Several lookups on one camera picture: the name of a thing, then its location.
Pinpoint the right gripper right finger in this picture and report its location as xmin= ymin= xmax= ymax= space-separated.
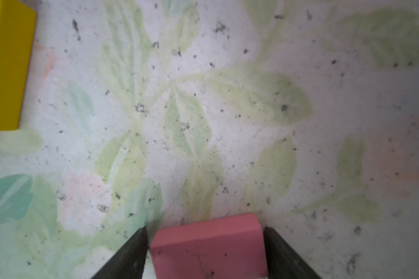
xmin=263 ymin=227 xmax=321 ymax=279

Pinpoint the yellow rectangular wood block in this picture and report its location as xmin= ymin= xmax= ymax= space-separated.
xmin=0 ymin=1 xmax=37 ymax=131

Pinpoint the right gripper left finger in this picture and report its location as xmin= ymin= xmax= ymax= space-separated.
xmin=92 ymin=227 xmax=149 ymax=279

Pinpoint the pink rectangular wood block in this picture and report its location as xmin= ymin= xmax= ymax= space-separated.
xmin=150 ymin=213 xmax=268 ymax=279

